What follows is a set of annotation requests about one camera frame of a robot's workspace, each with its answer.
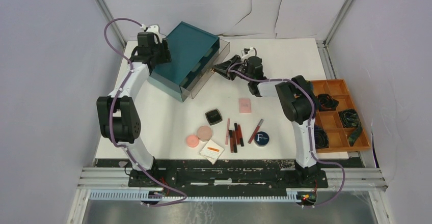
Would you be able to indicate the orange compartment tray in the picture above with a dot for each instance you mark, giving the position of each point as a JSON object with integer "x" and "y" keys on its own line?
{"x": 330, "y": 121}

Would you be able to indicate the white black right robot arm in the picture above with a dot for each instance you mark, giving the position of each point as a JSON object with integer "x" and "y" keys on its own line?
{"x": 297, "y": 100}

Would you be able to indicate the round coral blush case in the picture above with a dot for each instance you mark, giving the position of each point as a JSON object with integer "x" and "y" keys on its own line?
{"x": 192, "y": 141}

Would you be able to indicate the black metal base rail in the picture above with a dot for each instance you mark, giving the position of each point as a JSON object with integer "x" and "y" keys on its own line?
{"x": 236, "y": 178}

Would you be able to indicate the teal drawer organizer box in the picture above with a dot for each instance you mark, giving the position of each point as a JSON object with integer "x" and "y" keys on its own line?
{"x": 188, "y": 45}

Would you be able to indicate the dark red lipstick tube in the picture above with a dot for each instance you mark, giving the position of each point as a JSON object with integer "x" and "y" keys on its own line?
{"x": 236, "y": 134}

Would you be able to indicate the rolled black tie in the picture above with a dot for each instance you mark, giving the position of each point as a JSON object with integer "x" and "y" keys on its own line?
{"x": 321, "y": 138}

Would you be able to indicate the octagonal pink powder case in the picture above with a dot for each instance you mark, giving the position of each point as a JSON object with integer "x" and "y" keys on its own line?
{"x": 204, "y": 133}

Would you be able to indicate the clear smoked drawer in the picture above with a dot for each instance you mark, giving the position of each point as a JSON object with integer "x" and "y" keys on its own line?
{"x": 201, "y": 73}

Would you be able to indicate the rolled green patterned tie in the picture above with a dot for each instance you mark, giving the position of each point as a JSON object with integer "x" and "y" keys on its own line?
{"x": 350, "y": 119}

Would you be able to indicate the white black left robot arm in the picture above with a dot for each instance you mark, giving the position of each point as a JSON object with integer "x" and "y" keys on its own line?
{"x": 119, "y": 120}

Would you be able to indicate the round navy cream tin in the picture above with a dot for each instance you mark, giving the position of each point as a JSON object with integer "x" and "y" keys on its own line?
{"x": 261, "y": 139}

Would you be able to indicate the black lipstick tube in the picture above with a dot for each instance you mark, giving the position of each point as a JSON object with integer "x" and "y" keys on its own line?
{"x": 231, "y": 141}

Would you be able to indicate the pink square palette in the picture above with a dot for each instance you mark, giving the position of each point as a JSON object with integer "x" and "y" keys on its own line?
{"x": 245, "y": 106}

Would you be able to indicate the dark brown lip gloss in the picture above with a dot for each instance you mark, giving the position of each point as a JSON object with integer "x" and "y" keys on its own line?
{"x": 234, "y": 142}

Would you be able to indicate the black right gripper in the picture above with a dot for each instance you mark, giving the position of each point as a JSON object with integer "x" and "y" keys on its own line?
{"x": 222, "y": 68}

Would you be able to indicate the pink lip pencil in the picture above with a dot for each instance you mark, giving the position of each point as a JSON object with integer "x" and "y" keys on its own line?
{"x": 227, "y": 132}

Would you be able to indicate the black gold compact case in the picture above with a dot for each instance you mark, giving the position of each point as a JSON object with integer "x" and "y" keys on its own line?
{"x": 213, "y": 116}

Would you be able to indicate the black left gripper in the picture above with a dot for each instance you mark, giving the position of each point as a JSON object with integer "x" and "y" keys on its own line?
{"x": 163, "y": 46}

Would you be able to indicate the white patterned palette box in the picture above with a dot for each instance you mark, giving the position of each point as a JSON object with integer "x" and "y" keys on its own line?
{"x": 212, "y": 151}

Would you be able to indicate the rolled dark tie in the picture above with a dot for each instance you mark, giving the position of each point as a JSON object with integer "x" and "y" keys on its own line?
{"x": 327, "y": 102}

